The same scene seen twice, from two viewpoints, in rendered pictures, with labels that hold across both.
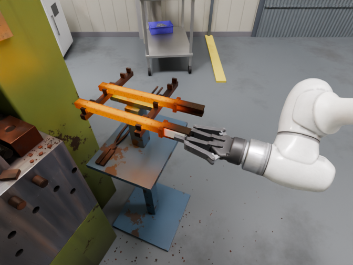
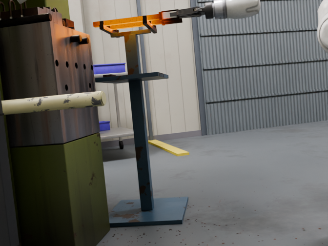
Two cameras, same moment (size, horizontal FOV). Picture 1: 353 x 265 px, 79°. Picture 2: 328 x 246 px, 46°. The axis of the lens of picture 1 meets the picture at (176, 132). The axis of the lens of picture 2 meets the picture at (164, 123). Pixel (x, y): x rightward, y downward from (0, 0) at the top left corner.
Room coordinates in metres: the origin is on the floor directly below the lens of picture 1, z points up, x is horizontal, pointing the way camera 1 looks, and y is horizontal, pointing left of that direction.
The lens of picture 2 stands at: (-1.32, 0.53, 0.62)
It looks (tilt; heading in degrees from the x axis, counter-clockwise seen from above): 4 degrees down; 346
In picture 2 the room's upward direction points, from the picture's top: 5 degrees counter-clockwise
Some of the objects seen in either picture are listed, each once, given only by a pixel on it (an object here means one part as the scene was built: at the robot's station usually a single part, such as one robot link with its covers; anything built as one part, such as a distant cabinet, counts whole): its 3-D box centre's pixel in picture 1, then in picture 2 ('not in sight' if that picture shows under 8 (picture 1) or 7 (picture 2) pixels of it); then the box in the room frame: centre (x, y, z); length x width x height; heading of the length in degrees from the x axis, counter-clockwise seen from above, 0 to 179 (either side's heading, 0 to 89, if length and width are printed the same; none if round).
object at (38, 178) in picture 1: (40, 181); (83, 40); (0.35, 0.42, 0.87); 0.04 x 0.03 x 0.03; 64
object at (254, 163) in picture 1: (253, 156); (219, 9); (0.36, -0.21, 0.98); 0.09 x 0.06 x 0.09; 157
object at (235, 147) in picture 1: (227, 148); (203, 11); (0.39, -0.14, 0.98); 0.09 x 0.08 x 0.07; 67
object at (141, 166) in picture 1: (141, 143); (134, 78); (0.65, 0.16, 0.71); 0.40 x 0.30 x 0.02; 158
